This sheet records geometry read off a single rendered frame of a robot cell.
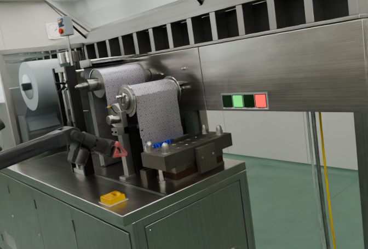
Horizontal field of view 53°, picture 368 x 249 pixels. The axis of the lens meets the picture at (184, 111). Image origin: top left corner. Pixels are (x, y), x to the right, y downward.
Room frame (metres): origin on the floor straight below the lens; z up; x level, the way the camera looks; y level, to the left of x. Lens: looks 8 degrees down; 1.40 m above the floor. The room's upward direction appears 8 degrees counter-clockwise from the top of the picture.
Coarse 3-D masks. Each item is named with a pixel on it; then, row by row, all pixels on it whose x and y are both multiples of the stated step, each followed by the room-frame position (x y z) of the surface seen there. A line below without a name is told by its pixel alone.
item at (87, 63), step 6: (138, 54) 1.99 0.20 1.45; (144, 54) 2.02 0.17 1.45; (84, 60) 1.83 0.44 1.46; (90, 60) 1.80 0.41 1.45; (96, 60) 1.83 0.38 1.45; (102, 60) 1.85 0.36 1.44; (108, 60) 1.96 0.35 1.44; (114, 60) 1.89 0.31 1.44; (84, 66) 1.84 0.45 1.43; (90, 66) 1.80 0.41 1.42
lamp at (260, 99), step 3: (255, 96) 1.50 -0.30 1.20; (258, 96) 1.49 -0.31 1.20; (261, 96) 1.48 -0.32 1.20; (264, 96) 1.47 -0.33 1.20; (255, 99) 1.50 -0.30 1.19; (258, 99) 1.49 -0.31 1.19; (261, 99) 1.48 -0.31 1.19; (264, 99) 1.47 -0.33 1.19; (258, 102) 1.49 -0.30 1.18; (261, 102) 1.48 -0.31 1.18; (264, 102) 1.47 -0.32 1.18; (258, 105) 1.49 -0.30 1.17; (261, 105) 1.48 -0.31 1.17; (264, 105) 1.47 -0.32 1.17
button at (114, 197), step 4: (112, 192) 1.40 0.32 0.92; (116, 192) 1.39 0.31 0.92; (100, 196) 1.37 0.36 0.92; (104, 196) 1.36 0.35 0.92; (108, 196) 1.35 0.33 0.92; (112, 196) 1.35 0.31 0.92; (116, 196) 1.34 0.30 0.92; (120, 196) 1.35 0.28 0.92; (124, 196) 1.36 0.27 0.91; (104, 200) 1.35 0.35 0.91; (108, 200) 1.32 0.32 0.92; (112, 200) 1.33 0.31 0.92; (116, 200) 1.34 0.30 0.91; (120, 200) 1.35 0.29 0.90; (108, 204) 1.32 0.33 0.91
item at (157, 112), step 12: (144, 96) 1.63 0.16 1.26; (156, 96) 1.67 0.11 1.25; (168, 96) 1.71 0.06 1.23; (144, 108) 1.62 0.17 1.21; (156, 108) 1.66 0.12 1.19; (168, 108) 1.71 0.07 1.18; (144, 120) 1.61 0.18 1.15; (156, 120) 1.66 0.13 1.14; (168, 120) 1.70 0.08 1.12; (180, 120) 1.75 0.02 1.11; (144, 132) 1.61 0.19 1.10; (156, 132) 1.65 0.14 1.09
